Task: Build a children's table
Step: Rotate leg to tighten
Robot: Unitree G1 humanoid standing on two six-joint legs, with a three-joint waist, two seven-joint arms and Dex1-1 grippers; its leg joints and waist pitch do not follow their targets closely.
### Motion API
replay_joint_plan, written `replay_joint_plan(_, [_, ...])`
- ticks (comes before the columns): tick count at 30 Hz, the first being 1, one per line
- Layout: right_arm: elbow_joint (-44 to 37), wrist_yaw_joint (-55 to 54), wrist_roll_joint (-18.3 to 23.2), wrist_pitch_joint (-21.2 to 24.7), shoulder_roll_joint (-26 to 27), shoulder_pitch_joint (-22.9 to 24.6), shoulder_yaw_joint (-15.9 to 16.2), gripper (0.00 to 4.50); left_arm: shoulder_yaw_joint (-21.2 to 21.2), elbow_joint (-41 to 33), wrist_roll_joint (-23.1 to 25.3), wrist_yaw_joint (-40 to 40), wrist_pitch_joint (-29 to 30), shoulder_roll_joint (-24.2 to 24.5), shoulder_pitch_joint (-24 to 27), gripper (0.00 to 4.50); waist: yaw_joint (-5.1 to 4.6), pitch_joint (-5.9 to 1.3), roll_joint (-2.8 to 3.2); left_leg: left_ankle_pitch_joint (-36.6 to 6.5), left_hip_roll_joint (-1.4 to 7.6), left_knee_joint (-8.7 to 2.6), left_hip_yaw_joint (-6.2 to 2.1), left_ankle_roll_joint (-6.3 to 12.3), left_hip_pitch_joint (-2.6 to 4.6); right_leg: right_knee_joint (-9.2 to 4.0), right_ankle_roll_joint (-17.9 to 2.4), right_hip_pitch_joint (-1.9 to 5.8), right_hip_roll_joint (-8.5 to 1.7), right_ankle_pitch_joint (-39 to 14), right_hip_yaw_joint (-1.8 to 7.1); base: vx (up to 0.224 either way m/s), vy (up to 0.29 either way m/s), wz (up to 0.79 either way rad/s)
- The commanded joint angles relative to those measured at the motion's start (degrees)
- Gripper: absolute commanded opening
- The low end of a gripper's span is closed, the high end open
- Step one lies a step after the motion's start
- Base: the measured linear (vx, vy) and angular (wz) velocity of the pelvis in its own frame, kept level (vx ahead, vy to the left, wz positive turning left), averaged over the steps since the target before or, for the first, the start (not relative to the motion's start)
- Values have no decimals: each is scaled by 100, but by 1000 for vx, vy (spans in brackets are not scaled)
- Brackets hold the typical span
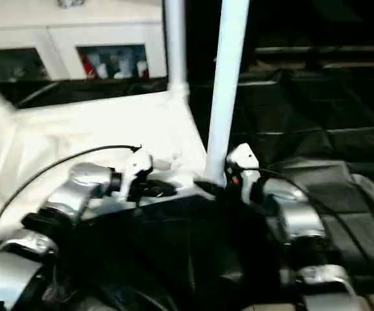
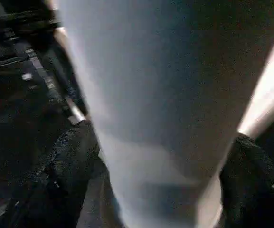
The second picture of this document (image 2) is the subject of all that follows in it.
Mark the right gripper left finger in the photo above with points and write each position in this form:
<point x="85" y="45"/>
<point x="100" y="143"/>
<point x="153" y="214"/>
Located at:
<point x="63" y="171"/>

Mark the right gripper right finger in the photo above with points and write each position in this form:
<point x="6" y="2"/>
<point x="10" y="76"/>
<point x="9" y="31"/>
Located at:
<point x="250" y="190"/>

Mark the white plastic table top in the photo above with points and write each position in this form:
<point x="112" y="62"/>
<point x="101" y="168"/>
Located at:
<point x="265" y="95"/>

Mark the white plastic table leg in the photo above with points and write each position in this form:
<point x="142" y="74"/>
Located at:
<point x="151" y="95"/>

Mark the black shiny mat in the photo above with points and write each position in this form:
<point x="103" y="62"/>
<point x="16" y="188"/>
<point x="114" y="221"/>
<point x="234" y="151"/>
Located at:
<point x="8" y="142"/>

